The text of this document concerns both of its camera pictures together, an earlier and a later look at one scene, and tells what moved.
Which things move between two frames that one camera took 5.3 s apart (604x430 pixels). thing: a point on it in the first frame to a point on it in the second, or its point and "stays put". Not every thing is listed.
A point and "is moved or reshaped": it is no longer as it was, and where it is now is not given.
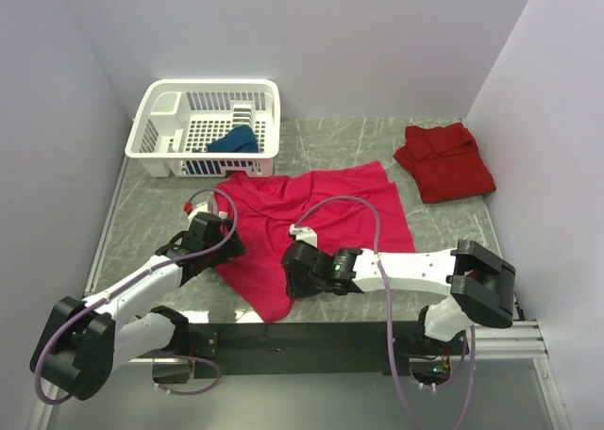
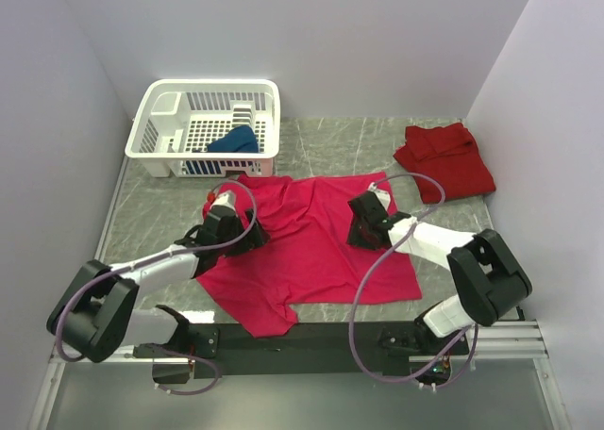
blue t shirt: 240,140 stays put
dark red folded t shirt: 445,162 stays put
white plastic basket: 195,126 stays put
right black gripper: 294,288 to 353,238
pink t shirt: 266,206 is moved or reshaped
